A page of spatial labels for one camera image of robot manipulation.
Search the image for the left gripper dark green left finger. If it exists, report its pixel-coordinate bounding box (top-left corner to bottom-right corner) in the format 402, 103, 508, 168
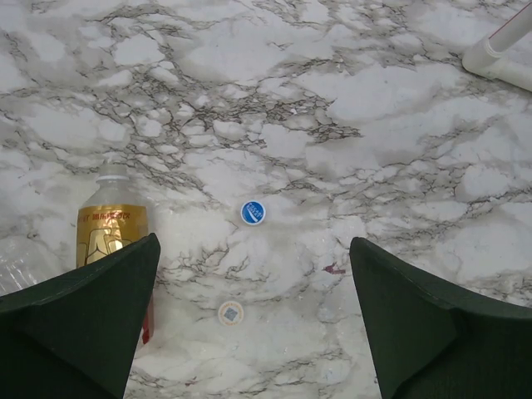
1, 234, 160, 398

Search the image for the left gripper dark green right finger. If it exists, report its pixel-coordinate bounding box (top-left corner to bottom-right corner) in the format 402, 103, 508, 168
350, 238, 531, 398

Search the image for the gold label drink bottle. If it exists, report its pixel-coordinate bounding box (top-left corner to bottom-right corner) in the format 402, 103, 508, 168
76, 160, 157, 345

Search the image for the white QR code bottle cap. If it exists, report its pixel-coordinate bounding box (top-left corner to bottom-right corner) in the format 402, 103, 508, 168
218, 301, 244, 327

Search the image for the clear empty plastic bottle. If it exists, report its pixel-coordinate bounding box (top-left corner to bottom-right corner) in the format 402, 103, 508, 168
1, 237, 62, 296

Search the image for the blue white bottle cap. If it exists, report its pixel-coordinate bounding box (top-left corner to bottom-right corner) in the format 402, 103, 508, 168
239, 200, 266, 225

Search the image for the white PVC pipe frame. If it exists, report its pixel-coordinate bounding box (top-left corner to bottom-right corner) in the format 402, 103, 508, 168
462, 2, 531, 91

